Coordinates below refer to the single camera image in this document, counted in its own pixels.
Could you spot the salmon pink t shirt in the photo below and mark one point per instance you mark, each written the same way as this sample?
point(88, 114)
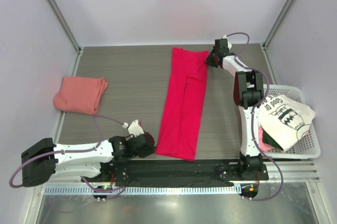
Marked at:
point(80, 95)

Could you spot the right aluminium frame post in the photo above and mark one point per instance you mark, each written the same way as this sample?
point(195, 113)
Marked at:
point(278, 22)

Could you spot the aluminium front rail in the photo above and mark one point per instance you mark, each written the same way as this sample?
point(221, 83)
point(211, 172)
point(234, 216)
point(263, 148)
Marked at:
point(292, 171)

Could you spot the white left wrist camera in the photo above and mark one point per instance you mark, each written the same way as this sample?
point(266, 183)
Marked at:
point(134, 128)

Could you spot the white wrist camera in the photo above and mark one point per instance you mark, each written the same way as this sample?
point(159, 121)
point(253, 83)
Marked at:
point(228, 43)
point(134, 128)

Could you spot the white slotted cable duct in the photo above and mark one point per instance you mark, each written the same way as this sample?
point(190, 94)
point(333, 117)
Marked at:
point(65, 190)

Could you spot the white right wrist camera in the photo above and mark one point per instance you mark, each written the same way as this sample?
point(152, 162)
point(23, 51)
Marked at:
point(228, 43)

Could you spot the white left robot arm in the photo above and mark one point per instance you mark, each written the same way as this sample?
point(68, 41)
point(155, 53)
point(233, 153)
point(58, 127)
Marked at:
point(46, 160)

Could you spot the white printed t shirt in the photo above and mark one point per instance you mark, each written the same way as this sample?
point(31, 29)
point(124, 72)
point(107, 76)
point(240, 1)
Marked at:
point(285, 120)

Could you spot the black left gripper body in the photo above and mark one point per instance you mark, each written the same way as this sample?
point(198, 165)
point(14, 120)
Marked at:
point(145, 153)

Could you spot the aluminium frame post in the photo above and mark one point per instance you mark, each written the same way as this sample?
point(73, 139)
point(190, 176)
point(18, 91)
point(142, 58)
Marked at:
point(278, 22)
point(64, 25)

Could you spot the bright pink t shirt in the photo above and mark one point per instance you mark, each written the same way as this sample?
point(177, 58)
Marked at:
point(181, 119)

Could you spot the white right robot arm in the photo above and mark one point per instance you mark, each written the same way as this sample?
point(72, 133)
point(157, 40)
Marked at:
point(248, 93)

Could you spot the dark green garment in basket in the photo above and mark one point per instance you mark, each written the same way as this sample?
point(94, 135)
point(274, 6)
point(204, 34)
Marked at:
point(267, 139)

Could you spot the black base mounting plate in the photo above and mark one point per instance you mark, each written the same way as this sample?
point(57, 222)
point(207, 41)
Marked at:
point(201, 173)

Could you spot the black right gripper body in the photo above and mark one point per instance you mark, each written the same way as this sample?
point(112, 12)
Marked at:
point(211, 58)

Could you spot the left aluminium frame post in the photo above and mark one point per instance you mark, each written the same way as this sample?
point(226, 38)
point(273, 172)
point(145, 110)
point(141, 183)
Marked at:
point(64, 25)

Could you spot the white perforated plastic basket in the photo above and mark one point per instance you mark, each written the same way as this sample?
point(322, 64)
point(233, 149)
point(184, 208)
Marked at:
point(307, 147)

